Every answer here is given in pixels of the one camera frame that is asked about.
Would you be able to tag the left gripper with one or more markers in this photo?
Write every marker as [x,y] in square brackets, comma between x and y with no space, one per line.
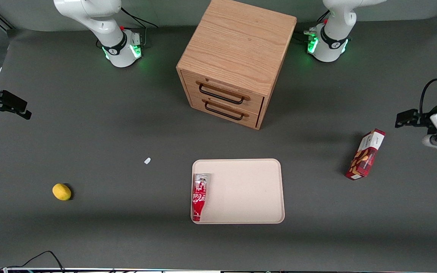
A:
[420,120]

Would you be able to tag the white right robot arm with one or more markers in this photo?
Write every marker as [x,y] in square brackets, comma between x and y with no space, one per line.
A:
[97,22]

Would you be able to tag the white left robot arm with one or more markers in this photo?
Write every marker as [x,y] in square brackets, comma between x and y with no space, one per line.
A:
[332,41]

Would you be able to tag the red cookie box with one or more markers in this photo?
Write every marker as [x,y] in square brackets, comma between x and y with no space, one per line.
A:
[365,155]

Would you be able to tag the beige plastic tray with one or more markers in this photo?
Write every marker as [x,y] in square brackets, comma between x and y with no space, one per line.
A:
[245,191]

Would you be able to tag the yellow lemon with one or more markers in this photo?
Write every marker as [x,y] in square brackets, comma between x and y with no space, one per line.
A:
[61,191]

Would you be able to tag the wooden drawer front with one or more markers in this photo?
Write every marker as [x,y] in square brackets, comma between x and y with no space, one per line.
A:
[250,118]
[254,101]

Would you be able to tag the wooden drawer cabinet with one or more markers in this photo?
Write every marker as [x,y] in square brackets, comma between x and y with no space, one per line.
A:
[237,45]

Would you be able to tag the red cola bottle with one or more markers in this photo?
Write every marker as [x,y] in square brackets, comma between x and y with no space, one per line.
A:
[199,197]

